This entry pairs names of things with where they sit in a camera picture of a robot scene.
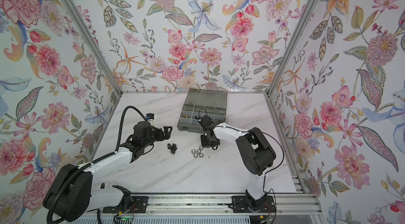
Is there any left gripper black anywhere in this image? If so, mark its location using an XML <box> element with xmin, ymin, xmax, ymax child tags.
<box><xmin>142</xmin><ymin>124</ymin><xmax>174</xmax><ymax>149</ymax></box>

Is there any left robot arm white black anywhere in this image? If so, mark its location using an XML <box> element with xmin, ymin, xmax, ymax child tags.
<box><xmin>43</xmin><ymin>121</ymin><xmax>173</xmax><ymax>224</ymax></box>

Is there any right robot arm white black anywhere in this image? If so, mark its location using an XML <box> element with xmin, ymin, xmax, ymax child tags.
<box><xmin>197</xmin><ymin>115</ymin><xmax>276</xmax><ymax>215</ymax></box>

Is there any black bolts cluster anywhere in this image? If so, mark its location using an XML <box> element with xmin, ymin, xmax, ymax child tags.
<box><xmin>167</xmin><ymin>144</ymin><xmax>177</xmax><ymax>154</ymax></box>

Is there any grey plastic organizer box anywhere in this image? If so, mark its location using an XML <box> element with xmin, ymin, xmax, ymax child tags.
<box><xmin>177</xmin><ymin>89</ymin><xmax>227</xmax><ymax>133</ymax></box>

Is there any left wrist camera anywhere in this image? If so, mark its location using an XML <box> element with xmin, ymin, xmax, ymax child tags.
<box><xmin>145</xmin><ymin>113</ymin><xmax>155</xmax><ymax>122</ymax></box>

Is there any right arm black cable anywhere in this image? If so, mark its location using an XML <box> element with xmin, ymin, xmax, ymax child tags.
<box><xmin>252</xmin><ymin>129</ymin><xmax>285</xmax><ymax>224</ymax></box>

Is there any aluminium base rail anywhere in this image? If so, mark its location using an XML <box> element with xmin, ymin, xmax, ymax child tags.
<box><xmin>131</xmin><ymin>192</ymin><xmax>322</xmax><ymax>216</ymax></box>

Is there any black corrugated cable hose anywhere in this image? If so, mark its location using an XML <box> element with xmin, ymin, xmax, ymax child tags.
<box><xmin>46</xmin><ymin>105</ymin><xmax>148</xmax><ymax>224</ymax></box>

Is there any left aluminium corner post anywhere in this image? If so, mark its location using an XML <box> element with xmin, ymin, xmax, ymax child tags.
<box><xmin>61</xmin><ymin>0</ymin><xmax>123</xmax><ymax>99</ymax></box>

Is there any aluminium corner post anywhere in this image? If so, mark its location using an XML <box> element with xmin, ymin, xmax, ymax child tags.
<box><xmin>61</xmin><ymin>0</ymin><xmax>123</xmax><ymax>99</ymax></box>
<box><xmin>267</xmin><ymin>0</ymin><xmax>319</xmax><ymax>98</ymax></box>

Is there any right aluminium corner post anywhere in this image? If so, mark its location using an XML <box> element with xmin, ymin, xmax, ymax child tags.
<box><xmin>267</xmin><ymin>0</ymin><xmax>319</xmax><ymax>98</ymax></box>

